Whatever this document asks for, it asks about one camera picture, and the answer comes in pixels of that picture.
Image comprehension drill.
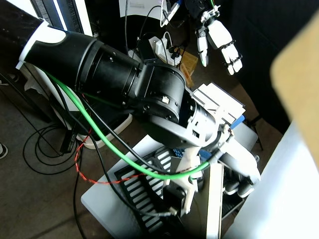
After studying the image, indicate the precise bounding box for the green cable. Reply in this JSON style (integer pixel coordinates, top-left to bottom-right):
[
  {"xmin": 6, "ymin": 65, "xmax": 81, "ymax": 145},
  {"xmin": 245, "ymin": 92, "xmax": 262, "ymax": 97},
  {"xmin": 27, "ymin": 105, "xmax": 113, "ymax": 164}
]
[{"xmin": 43, "ymin": 71, "xmax": 212, "ymax": 181}]

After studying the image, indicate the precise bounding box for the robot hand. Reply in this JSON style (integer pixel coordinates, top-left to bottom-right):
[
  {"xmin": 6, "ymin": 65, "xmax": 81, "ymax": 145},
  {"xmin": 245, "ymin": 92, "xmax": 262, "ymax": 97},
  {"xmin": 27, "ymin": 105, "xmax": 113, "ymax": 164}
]
[
  {"xmin": 195, "ymin": 19, "xmax": 244, "ymax": 76},
  {"xmin": 216, "ymin": 145, "xmax": 262, "ymax": 198}
]

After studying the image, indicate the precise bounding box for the white blurred panel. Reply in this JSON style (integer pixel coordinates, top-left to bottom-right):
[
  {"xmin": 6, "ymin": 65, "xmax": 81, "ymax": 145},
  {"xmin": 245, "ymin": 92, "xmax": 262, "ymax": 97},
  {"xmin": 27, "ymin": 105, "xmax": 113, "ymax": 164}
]
[{"xmin": 224, "ymin": 120, "xmax": 319, "ymax": 239}]

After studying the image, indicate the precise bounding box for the red twisted wire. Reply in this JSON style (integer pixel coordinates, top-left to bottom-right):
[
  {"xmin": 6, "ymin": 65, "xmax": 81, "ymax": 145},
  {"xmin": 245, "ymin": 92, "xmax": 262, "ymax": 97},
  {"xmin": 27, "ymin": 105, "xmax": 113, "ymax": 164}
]
[{"xmin": 74, "ymin": 129, "xmax": 148, "ymax": 185}]

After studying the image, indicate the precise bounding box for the black power adapter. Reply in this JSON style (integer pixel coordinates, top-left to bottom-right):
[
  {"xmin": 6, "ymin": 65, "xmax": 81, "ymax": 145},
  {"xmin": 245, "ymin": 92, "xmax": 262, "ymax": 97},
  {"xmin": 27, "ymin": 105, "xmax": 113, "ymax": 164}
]
[{"xmin": 138, "ymin": 39, "xmax": 157, "ymax": 62}]

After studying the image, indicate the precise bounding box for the black mesh file rack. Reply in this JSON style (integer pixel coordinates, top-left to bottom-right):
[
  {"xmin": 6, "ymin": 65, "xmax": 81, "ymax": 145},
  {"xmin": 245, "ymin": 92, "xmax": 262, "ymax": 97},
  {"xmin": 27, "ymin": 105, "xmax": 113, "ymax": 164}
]
[{"xmin": 107, "ymin": 146, "xmax": 246, "ymax": 239}]

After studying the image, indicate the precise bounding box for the small printed cardboard box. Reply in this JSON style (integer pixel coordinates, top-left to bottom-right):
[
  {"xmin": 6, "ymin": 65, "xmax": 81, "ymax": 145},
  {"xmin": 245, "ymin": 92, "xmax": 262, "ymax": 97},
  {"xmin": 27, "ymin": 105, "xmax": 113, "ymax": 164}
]
[{"xmin": 179, "ymin": 49, "xmax": 199, "ymax": 88}]

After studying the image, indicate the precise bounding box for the broad white book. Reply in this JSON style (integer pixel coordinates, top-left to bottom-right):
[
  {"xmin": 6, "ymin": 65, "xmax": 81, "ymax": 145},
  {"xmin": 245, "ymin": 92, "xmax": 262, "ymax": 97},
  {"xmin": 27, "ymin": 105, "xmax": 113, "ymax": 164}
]
[{"xmin": 193, "ymin": 83, "xmax": 247, "ymax": 122}]

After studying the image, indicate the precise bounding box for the black floor cable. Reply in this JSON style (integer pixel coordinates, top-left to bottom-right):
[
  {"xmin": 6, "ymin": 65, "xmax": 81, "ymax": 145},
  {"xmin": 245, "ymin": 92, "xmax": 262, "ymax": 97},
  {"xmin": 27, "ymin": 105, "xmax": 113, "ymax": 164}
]
[{"xmin": 22, "ymin": 124, "xmax": 88, "ymax": 239}]

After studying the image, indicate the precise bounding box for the white power strip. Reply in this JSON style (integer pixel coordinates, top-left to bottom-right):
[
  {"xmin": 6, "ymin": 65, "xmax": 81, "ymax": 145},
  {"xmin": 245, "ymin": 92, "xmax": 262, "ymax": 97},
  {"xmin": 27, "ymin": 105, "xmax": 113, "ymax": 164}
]
[{"xmin": 149, "ymin": 36, "xmax": 182, "ymax": 66}]

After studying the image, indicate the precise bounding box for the white paper sheet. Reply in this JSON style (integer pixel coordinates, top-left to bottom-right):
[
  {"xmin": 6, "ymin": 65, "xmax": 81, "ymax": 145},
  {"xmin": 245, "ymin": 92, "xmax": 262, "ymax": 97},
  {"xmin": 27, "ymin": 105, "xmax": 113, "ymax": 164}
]
[{"xmin": 119, "ymin": 0, "xmax": 170, "ymax": 20}]

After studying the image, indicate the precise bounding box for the cream cover book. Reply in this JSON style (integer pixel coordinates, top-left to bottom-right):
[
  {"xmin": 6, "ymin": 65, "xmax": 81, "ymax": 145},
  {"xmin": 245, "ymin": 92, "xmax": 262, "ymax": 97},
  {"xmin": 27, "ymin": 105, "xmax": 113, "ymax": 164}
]
[{"xmin": 206, "ymin": 163, "xmax": 224, "ymax": 239}]

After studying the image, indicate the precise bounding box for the white tower with black stripe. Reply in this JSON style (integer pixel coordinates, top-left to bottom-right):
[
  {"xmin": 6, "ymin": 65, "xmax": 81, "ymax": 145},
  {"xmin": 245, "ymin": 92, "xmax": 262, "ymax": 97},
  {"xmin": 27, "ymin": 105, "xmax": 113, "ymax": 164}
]
[{"xmin": 14, "ymin": 0, "xmax": 133, "ymax": 150}]

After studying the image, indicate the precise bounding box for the blue book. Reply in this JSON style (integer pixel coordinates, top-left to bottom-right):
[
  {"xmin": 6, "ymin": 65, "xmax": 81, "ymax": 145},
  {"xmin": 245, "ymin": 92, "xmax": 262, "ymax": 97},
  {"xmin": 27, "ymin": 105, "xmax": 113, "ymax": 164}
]
[{"xmin": 230, "ymin": 115, "xmax": 245, "ymax": 129}]

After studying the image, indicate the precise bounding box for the beige blurred board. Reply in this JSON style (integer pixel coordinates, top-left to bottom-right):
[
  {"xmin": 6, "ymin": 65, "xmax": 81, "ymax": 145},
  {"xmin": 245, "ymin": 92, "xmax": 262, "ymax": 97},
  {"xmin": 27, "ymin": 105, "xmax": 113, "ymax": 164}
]
[{"xmin": 270, "ymin": 11, "xmax": 319, "ymax": 165}]

